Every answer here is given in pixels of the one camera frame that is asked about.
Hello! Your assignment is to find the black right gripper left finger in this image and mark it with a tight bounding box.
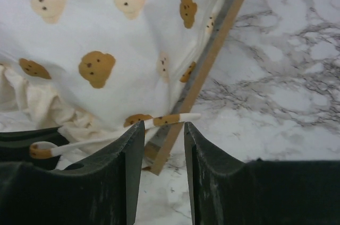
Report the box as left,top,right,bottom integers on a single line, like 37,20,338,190
1,122,145,224

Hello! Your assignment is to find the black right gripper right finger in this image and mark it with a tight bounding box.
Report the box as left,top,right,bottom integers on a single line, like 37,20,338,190
184,123,339,224

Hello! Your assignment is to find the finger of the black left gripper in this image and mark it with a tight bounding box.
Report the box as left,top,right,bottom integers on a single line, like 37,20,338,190
0,127,68,170

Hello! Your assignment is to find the wooden pet bed frame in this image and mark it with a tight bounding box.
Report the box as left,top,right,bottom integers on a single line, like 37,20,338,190
144,0,244,176

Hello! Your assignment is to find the large bear print cushion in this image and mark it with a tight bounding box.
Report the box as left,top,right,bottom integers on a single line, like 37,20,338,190
1,0,224,158

